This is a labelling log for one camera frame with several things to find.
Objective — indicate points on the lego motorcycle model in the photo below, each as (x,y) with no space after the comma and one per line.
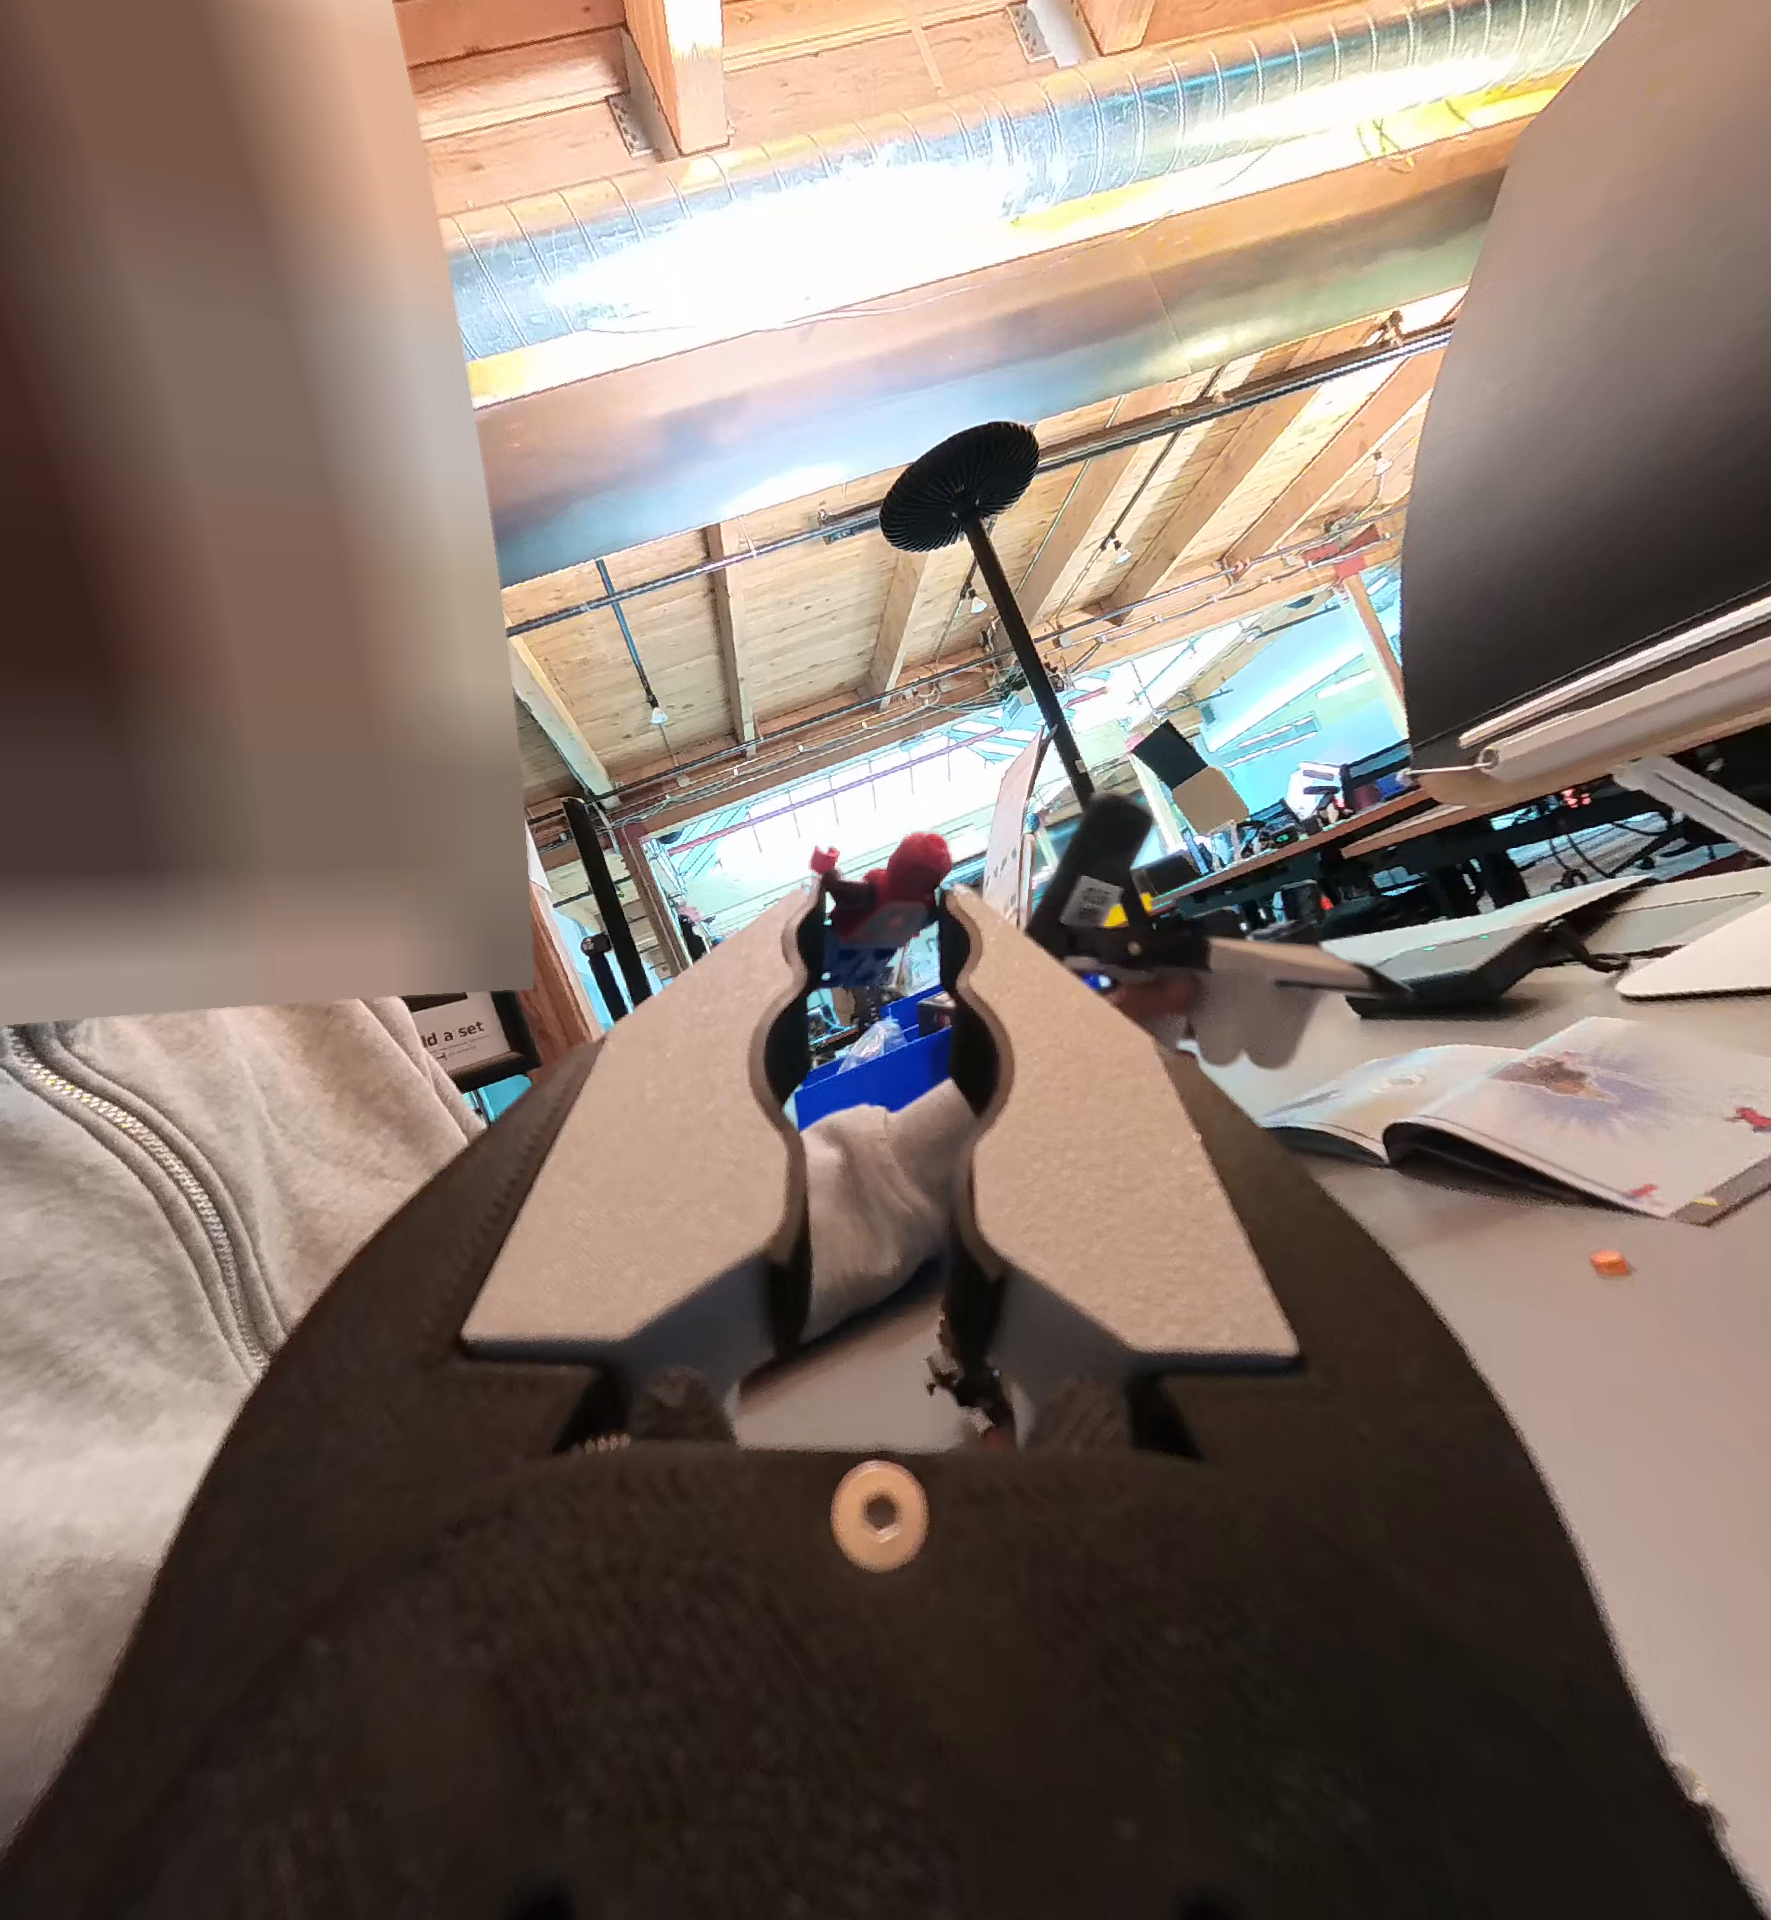
(967,1380)

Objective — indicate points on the black charger box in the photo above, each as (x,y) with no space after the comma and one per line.
(1455,969)

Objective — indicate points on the orange round lego stud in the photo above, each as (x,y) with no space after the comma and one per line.
(1609,1264)

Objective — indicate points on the blue red lego minifigure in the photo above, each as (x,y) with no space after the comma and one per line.
(907,870)

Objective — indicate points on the white metal stand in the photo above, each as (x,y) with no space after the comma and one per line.
(1725,930)

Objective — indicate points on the person's left forearm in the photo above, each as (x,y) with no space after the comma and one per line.
(869,1200)

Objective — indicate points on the person's left hand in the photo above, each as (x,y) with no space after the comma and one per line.
(1157,1003)

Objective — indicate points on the silver ventilation duct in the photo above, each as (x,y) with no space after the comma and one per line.
(975,180)

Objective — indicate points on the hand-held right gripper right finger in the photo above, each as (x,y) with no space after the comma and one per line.
(1125,1200)

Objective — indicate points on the blue plastic bin white tag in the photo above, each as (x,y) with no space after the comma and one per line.
(839,1102)

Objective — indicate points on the long black pole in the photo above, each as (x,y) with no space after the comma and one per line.
(1019,645)

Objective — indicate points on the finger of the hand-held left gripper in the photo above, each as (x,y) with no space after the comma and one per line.
(1305,969)

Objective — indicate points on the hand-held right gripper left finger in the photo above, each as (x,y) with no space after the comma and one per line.
(630,1200)

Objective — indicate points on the clear plastic bag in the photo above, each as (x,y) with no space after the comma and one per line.
(885,1042)

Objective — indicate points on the wooden desk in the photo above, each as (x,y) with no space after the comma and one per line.
(1275,855)

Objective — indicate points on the black desk mat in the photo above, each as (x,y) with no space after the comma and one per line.
(1679,915)

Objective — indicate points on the person's grey hoodie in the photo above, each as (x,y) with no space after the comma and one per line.
(74,1275)

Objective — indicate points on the framed marker sign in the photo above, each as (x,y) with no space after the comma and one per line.
(472,1034)

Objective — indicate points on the wooden pillar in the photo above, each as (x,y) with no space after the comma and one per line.
(562,961)

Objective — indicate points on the lego instruction booklet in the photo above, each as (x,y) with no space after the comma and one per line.
(1575,1095)

